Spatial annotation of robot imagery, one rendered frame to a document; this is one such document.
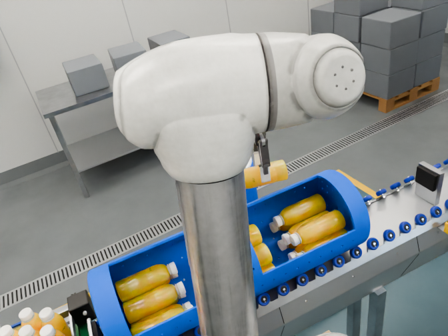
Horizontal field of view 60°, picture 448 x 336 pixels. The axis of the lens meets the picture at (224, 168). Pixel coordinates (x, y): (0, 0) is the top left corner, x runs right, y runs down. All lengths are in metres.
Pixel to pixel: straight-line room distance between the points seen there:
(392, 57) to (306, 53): 3.79
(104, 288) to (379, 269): 0.97
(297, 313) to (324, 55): 1.10
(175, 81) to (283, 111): 0.14
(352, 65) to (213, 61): 0.16
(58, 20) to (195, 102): 3.84
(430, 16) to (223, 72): 4.12
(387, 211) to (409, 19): 2.84
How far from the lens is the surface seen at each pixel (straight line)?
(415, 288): 2.67
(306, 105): 0.47
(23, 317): 1.44
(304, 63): 0.47
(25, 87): 4.36
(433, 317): 2.57
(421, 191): 1.78
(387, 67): 4.28
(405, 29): 4.29
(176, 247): 1.37
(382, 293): 1.81
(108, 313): 1.15
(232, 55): 0.48
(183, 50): 0.49
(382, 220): 1.66
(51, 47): 4.29
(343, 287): 1.51
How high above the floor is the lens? 2.03
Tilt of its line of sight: 33 degrees down
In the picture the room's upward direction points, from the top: 11 degrees counter-clockwise
